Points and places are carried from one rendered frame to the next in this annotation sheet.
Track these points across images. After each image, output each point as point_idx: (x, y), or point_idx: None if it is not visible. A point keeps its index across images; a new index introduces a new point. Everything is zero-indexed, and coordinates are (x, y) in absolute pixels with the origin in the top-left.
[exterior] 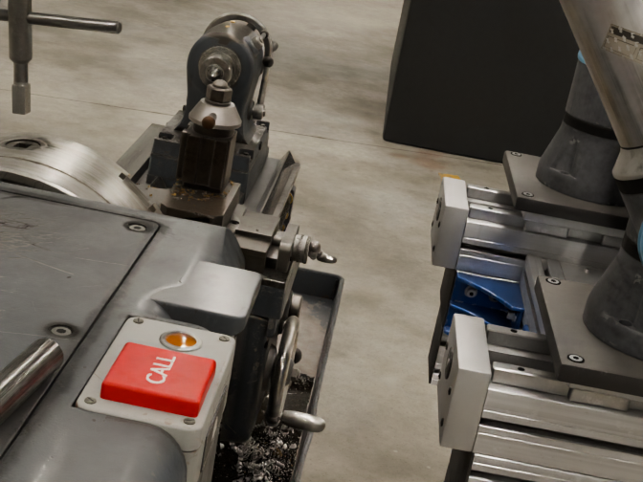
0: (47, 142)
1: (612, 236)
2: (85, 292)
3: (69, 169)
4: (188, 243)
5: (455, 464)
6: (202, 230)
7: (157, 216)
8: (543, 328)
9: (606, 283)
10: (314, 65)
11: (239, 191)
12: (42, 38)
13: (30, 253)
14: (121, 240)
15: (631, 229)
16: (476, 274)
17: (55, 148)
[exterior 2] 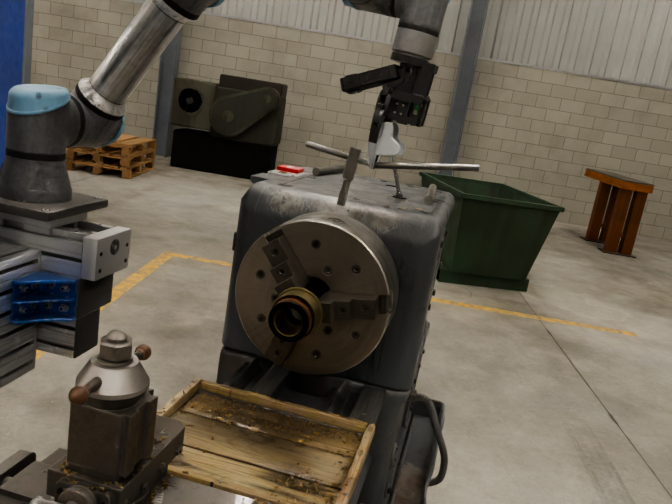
0: (324, 219)
1: None
2: (306, 180)
3: (312, 214)
4: (272, 181)
5: (92, 300)
6: (265, 182)
7: (280, 186)
8: (0, 264)
9: (65, 178)
10: None
11: (47, 477)
12: None
13: (323, 186)
14: (294, 184)
15: (63, 150)
16: None
17: (319, 217)
